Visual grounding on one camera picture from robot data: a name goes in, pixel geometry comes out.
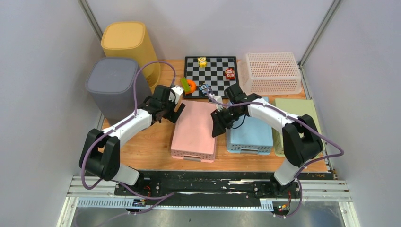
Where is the black and white chessboard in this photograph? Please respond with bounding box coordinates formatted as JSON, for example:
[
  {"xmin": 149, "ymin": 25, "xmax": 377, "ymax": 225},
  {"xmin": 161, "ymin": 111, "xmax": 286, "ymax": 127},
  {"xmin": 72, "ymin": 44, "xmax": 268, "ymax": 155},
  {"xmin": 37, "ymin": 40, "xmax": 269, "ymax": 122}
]
[{"xmin": 184, "ymin": 56, "xmax": 238, "ymax": 99}]

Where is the green plastic basket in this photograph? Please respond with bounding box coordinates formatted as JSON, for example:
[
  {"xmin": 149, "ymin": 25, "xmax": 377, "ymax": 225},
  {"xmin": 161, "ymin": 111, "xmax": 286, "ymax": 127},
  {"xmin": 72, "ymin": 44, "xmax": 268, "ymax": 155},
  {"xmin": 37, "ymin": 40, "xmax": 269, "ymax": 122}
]
[{"xmin": 272, "ymin": 98, "xmax": 322, "ymax": 157}]

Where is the large white plastic basket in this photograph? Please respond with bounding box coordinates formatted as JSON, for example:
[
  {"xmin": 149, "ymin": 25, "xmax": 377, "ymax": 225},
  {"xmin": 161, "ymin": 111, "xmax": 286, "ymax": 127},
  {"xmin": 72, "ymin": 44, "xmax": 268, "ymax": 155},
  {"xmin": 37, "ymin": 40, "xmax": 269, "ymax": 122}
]
[{"xmin": 237, "ymin": 52, "xmax": 302, "ymax": 96}]

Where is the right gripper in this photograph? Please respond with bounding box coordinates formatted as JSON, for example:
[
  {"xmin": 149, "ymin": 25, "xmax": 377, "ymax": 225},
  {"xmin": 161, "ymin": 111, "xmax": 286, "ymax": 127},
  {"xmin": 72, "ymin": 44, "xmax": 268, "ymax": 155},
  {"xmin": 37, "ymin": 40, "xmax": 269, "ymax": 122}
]
[{"xmin": 211, "ymin": 106, "xmax": 244, "ymax": 138}]

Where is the orange arch toy block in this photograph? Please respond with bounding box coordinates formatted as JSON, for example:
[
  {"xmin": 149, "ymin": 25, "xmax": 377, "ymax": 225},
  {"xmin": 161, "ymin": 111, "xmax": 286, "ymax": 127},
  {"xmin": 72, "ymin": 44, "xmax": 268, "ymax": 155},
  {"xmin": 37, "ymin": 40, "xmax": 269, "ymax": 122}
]
[{"xmin": 188, "ymin": 80, "xmax": 197, "ymax": 93}]

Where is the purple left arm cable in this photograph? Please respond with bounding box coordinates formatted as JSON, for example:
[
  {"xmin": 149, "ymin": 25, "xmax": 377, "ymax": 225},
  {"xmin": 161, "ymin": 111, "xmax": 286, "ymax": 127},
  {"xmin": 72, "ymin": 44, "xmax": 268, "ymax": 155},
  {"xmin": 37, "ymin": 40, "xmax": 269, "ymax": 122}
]
[{"xmin": 80, "ymin": 61, "xmax": 177, "ymax": 201}]

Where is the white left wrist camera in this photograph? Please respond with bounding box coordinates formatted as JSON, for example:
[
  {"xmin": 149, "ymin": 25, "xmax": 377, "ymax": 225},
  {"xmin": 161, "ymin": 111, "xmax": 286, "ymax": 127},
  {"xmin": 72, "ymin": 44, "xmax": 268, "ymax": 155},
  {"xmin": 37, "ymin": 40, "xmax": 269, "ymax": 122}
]
[{"xmin": 169, "ymin": 86, "xmax": 184, "ymax": 105}]

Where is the black metal base rail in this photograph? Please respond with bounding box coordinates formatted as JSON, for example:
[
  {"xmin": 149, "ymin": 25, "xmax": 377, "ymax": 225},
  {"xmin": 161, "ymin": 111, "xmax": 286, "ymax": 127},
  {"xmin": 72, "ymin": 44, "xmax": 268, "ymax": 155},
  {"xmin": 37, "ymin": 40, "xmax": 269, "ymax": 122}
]
[{"xmin": 113, "ymin": 169, "xmax": 336, "ymax": 209}]

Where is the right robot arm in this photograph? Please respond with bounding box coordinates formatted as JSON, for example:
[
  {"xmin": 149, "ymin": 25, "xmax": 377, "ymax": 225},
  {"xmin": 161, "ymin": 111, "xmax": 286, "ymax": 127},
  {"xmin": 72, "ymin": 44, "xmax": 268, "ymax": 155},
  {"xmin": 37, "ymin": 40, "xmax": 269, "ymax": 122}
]
[{"xmin": 206, "ymin": 84, "xmax": 323, "ymax": 198}]

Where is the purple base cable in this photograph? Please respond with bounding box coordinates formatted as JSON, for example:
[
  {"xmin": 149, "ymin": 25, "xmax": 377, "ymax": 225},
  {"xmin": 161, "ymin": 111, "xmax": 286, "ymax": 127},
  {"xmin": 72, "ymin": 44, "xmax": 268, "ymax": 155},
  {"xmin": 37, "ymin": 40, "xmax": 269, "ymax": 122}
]
[{"xmin": 72, "ymin": 184, "xmax": 179, "ymax": 227}]

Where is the red owl toy block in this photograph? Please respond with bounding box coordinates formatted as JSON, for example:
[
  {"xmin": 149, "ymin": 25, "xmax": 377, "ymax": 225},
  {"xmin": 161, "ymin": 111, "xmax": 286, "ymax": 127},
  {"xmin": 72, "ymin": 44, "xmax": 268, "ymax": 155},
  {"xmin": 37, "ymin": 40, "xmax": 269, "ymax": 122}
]
[{"xmin": 224, "ymin": 68, "xmax": 235, "ymax": 80}]

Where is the yellow owl toy block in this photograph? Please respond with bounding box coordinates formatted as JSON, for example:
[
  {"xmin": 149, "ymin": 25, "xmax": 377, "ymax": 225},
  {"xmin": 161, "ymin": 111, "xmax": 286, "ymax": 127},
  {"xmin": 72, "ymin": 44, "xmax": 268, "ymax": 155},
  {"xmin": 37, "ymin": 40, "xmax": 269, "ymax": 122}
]
[{"xmin": 197, "ymin": 57, "xmax": 208, "ymax": 68}]

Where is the left aluminium frame post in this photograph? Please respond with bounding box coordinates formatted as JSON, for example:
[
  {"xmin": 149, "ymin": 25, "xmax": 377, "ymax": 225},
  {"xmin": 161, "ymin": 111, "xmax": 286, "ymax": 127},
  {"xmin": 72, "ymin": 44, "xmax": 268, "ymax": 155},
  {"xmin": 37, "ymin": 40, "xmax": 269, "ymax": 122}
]
[{"xmin": 78, "ymin": 0, "xmax": 103, "ymax": 35}]

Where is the aluminium frame post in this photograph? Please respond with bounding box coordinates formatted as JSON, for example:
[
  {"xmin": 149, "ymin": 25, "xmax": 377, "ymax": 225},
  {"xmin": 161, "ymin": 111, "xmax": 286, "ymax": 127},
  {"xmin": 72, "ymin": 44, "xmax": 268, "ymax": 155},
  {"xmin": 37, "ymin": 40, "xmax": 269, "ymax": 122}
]
[
  {"xmin": 298, "ymin": 0, "xmax": 342, "ymax": 68},
  {"xmin": 78, "ymin": 0, "xmax": 103, "ymax": 35}
]

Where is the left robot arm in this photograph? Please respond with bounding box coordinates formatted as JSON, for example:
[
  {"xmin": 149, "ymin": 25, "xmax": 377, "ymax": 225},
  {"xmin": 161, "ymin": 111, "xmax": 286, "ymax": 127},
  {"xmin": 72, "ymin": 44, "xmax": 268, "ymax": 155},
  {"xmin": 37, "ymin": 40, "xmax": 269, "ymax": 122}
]
[{"xmin": 79, "ymin": 85, "xmax": 185, "ymax": 195}]

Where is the grey and yellow laundry bin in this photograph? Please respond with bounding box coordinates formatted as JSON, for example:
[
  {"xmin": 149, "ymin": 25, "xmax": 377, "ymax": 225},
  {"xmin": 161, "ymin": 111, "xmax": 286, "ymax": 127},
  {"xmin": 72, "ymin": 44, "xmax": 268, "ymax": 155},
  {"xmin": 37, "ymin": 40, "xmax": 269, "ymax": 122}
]
[{"xmin": 85, "ymin": 57, "xmax": 152, "ymax": 125}]

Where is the pink plastic basket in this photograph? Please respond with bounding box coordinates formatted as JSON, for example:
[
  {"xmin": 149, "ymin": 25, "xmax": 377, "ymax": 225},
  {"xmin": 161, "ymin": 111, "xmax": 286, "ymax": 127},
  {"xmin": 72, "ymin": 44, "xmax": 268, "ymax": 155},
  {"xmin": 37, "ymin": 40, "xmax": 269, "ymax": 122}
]
[{"xmin": 171, "ymin": 100, "xmax": 217, "ymax": 163}]

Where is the yellow slatted laundry bin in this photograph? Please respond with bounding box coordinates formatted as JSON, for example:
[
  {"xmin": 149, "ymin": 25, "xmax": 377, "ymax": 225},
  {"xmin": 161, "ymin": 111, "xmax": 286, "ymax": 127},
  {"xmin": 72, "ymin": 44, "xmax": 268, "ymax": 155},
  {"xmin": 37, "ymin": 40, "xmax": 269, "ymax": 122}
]
[{"xmin": 100, "ymin": 21, "xmax": 162, "ymax": 90}]

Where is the right aluminium frame post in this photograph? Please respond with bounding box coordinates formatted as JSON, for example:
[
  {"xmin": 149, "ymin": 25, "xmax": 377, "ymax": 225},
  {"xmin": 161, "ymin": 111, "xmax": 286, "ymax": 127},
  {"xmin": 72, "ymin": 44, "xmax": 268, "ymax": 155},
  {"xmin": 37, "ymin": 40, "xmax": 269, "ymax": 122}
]
[{"xmin": 298, "ymin": 0, "xmax": 342, "ymax": 68}]

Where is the blue owl toy block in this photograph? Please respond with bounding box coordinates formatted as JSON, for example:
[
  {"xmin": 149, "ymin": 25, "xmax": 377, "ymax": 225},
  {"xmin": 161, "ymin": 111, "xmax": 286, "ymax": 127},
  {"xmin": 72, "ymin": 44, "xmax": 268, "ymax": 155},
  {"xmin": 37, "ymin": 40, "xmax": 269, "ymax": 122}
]
[{"xmin": 198, "ymin": 83, "xmax": 210, "ymax": 96}]

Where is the light blue plastic basket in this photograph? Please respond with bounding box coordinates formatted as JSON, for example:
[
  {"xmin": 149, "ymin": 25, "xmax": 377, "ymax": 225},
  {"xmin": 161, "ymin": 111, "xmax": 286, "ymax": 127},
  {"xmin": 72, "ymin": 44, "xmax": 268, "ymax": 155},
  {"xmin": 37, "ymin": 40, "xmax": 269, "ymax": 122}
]
[{"xmin": 226, "ymin": 115, "xmax": 273, "ymax": 155}]

